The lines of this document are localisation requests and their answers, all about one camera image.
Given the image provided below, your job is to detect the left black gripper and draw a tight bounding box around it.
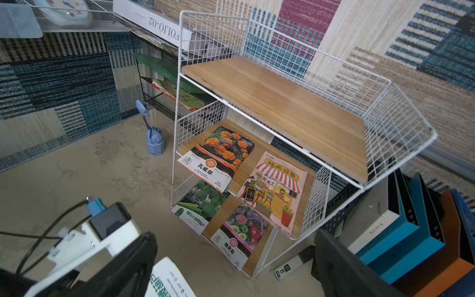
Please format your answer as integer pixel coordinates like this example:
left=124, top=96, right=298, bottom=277
left=1, top=269, right=79, bottom=297

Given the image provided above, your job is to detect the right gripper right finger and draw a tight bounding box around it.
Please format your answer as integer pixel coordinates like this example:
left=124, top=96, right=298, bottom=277
left=314, top=230, right=403, bottom=297

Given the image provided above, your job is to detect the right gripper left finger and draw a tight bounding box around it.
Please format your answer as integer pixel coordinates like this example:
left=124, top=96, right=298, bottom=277
left=66, top=232, right=157, bottom=297

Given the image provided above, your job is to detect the green gourd seed bag top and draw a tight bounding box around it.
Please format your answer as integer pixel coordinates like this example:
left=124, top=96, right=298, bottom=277
left=144, top=257, right=196, bottom=297

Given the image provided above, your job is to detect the green gourd seed bag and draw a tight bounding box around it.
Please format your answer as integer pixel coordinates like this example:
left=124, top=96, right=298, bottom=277
left=171, top=181, right=231, bottom=235
left=144, top=257, right=196, bottom=297

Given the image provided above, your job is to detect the pink shop seed bag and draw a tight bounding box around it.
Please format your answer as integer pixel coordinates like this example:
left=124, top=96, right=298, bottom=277
left=237, top=152, right=308, bottom=238

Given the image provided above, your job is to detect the green gourd seed bag bottom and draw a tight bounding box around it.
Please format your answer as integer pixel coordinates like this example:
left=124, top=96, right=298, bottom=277
left=171, top=181, right=231, bottom=235

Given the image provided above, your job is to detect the pink flower seed bag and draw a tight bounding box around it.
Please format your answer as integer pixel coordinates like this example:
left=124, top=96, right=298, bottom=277
left=210, top=205, right=270, bottom=271

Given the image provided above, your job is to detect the orange marigold seed bag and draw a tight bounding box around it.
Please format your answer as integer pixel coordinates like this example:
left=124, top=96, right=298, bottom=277
left=178, top=126, right=255, bottom=194

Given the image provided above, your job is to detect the black white remote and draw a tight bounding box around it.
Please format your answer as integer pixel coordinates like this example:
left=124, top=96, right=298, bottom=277
left=273, top=245, right=315, bottom=282

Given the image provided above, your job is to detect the white file folder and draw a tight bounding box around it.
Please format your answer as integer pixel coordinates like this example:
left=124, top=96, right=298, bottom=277
left=339, top=173, right=401, bottom=254

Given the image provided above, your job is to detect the teal file folder left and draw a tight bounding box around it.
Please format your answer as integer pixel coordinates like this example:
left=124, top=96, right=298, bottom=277
left=356, top=169, right=419, bottom=264

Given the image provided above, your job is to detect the teal file folder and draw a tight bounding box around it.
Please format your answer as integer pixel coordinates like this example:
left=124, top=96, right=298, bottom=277
left=368, top=172, right=445, bottom=284
left=356, top=169, right=419, bottom=264

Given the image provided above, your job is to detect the black file organizer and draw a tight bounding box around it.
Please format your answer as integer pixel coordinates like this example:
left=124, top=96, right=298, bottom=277
left=311, top=163, right=475, bottom=297

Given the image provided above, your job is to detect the teal file folder right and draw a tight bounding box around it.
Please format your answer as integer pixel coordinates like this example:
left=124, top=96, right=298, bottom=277
left=368, top=172, right=445, bottom=284

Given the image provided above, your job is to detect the orange file folder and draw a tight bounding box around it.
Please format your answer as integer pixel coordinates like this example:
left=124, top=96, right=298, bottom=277
left=393, top=189, right=475, bottom=297

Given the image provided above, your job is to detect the green and red book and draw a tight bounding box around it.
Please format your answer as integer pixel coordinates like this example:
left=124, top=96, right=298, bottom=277
left=152, top=79, right=206, bottom=111

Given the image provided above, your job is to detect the green plastic case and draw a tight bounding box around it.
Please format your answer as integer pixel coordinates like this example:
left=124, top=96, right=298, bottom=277
left=132, top=51, right=205, bottom=94

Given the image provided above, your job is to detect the white folio box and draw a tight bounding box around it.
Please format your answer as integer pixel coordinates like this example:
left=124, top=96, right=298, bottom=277
left=113, top=0, right=212, bottom=54

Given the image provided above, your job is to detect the white round clock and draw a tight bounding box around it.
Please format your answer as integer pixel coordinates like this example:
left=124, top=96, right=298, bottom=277
left=33, top=0, right=93, bottom=28

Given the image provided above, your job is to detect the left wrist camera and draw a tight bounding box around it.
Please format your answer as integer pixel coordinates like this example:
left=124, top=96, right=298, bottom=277
left=25, top=197, right=141, bottom=297

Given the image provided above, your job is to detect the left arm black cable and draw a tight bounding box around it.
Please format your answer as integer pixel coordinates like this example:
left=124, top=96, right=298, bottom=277
left=0, top=198, right=94, bottom=277

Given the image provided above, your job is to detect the white wire three-tier shelf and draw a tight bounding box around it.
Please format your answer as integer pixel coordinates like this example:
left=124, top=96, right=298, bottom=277
left=170, top=10, right=439, bottom=279

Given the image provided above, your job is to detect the white wire wall basket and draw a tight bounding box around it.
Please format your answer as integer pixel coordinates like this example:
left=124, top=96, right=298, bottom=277
left=1, top=0, right=127, bottom=39

